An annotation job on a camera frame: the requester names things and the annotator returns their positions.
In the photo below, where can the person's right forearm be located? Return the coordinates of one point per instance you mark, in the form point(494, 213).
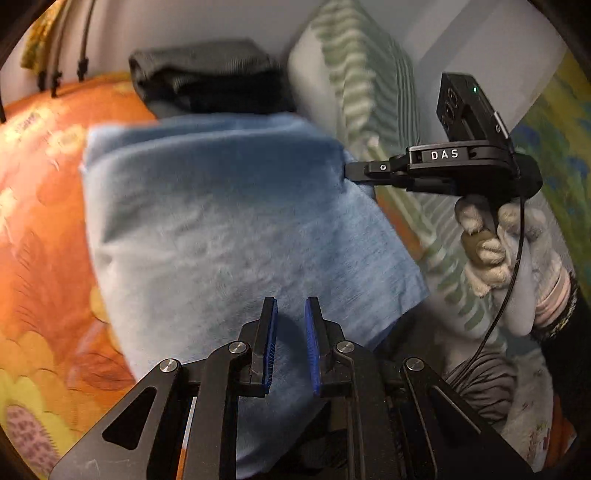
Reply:
point(558, 323)

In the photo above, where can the orange floral bedsheet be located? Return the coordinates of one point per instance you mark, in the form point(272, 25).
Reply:
point(41, 207)

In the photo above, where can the light blue denim pants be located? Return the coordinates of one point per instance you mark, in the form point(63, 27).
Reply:
point(207, 207)

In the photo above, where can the colourful printed cloth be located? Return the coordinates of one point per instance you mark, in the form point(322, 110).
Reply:
point(568, 138)

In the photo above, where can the green striped white pillow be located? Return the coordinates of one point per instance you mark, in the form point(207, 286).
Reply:
point(360, 69)

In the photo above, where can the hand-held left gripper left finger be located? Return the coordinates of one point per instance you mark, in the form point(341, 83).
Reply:
point(270, 350)

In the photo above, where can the yellow floral scarf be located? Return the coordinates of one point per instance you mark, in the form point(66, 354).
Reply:
point(39, 41)

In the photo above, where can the folded black garment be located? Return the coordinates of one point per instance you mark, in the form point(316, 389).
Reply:
point(277, 92)

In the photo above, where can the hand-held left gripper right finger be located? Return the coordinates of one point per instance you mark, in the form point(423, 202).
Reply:
point(313, 350)

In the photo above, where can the person's right hand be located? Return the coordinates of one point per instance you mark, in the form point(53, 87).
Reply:
point(535, 258)

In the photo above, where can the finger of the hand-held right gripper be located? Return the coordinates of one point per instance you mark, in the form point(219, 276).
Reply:
point(374, 170)

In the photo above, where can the folded dark grey garment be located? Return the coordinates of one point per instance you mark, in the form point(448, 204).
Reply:
point(198, 64)

